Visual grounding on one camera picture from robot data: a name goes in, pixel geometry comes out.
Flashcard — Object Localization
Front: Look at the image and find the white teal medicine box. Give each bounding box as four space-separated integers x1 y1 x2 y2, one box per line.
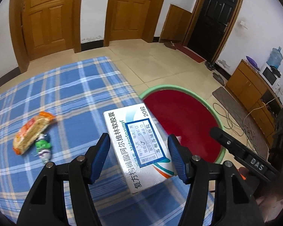
104 104 176 194

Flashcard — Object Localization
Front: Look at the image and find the person's right hand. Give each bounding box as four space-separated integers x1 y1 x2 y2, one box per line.
238 167 283 225

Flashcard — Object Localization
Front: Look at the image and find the grey floor mat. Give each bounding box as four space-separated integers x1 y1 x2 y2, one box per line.
209 87 268 160

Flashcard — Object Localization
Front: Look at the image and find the green white toy figure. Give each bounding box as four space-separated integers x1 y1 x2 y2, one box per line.
35 133 52 164

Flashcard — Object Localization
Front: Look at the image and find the wooden low cabinet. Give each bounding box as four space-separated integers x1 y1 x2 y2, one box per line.
225 59 283 147

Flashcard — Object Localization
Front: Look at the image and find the orange snack packet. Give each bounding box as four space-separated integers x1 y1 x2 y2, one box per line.
13 112 55 155

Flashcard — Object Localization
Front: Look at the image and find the white microwave oven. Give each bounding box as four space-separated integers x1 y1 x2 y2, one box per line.
260 63 282 92

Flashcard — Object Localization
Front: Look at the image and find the red basin green rim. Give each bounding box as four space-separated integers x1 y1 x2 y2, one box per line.
139 84 225 164

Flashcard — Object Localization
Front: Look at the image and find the blue plaid tablecloth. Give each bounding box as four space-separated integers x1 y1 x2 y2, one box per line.
0 57 189 225

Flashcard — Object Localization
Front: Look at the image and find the blue water jug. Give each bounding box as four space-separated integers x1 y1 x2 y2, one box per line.
266 47 283 69

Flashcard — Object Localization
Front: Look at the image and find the red door mat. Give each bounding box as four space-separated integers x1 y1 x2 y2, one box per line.
175 43 206 63

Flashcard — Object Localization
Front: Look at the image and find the black entrance door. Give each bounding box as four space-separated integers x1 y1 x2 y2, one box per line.
182 0 243 63

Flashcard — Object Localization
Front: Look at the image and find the small wooden panel door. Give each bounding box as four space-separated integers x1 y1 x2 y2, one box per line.
160 4 192 42

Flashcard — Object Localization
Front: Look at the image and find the left wooden door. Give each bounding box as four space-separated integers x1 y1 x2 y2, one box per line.
9 0 82 73

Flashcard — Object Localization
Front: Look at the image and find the right wooden door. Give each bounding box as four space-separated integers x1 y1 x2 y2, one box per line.
104 0 164 47

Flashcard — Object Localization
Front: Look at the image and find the white coiled cable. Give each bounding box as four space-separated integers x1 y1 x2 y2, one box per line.
212 94 281 151

